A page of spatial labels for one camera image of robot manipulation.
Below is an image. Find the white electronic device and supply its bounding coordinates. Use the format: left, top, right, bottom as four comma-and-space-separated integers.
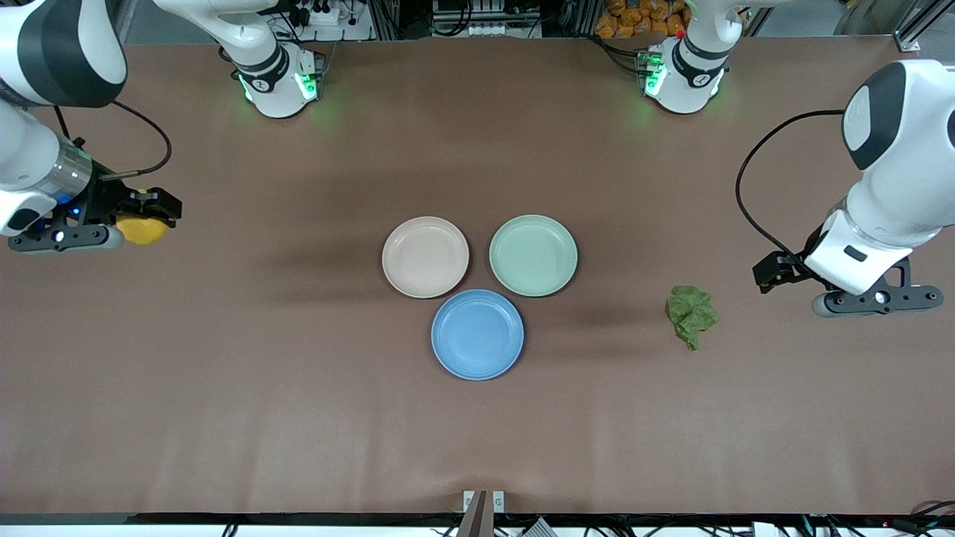
431, 0, 543, 38

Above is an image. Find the white power strip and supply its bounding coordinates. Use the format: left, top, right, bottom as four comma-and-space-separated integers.
287, 0, 374, 42

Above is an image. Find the yellow lemon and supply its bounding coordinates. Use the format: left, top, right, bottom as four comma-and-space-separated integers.
116, 211, 169, 247

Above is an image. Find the bag of oranges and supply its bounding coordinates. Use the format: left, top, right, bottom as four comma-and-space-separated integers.
595, 0, 691, 40

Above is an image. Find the aluminium frame post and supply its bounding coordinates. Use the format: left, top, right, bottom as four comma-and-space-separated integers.
892, 0, 955, 53

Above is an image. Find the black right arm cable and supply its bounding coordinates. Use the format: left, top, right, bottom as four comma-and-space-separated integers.
56, 99, 173, 182

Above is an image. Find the light green plate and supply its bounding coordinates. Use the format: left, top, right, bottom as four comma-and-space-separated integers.
489, 214, 579, 298

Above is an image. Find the blue plate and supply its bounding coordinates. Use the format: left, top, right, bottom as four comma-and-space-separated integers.
431, 289, 525, 381

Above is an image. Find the black base cable bundle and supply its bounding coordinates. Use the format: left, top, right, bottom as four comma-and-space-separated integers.
593, 34, 650, 75

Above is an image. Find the green lettuce leaf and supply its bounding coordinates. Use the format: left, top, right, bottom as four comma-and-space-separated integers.
665, 285, 721, 352

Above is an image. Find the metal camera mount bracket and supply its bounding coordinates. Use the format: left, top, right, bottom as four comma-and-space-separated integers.
463, 490, 506, 537

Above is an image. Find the beige plate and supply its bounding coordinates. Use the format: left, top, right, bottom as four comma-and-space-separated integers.
381, 216, 470, 300

